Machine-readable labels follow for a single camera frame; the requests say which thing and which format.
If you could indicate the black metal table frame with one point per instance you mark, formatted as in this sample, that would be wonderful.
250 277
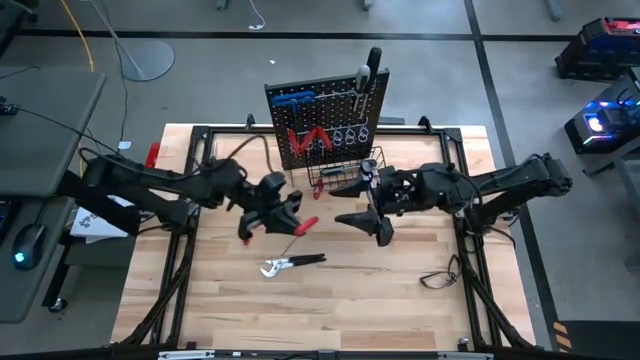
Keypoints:
220 131

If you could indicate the black mat hazard stripes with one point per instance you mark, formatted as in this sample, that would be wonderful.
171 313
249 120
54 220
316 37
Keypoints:
600 340

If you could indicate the white paper sheet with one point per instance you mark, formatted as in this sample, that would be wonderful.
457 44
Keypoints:
95 225

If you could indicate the black desk leg with caster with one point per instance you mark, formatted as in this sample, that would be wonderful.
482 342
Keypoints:
57 280

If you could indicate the silver straight hook rail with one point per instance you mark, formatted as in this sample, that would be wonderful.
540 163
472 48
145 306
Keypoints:
335 95

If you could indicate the black computer blue lights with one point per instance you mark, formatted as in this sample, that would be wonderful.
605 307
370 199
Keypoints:
610 125

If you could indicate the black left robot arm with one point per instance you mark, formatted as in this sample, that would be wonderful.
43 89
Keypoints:
165 182

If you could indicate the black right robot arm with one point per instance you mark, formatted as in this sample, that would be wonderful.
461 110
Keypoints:
510 177

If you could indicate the small white tag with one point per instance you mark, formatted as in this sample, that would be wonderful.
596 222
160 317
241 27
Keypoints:
124 145

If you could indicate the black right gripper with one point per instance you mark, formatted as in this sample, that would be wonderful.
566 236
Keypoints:
397 192

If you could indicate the small black desk device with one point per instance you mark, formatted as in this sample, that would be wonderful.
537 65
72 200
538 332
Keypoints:
7 107

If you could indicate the silver aluminium rail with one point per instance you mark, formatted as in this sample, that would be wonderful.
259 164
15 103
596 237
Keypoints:
185 355

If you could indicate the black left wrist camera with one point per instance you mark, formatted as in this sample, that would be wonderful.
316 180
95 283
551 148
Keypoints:
272 184

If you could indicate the grey round floor stand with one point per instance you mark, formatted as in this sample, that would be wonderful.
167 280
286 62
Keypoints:
150 60

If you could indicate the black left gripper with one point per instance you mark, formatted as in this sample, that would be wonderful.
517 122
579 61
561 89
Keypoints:
267 207

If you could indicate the black toolbox red lid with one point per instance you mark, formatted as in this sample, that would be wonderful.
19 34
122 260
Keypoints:
595 55

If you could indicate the grey low desk panel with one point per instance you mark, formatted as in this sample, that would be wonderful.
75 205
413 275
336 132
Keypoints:
20 295

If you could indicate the red plastic block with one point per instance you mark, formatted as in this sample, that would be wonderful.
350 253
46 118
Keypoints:
152 154

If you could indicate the black perforated pegboard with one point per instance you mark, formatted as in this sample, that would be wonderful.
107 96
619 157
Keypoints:
330 107

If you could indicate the grey desk top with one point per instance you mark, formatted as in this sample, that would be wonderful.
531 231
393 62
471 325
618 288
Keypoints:
45 140

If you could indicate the grey metal desk frame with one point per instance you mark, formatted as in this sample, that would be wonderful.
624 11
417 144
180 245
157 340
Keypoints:
631 200

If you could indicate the black computer mouse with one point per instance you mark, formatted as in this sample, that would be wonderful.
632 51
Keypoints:
30 245

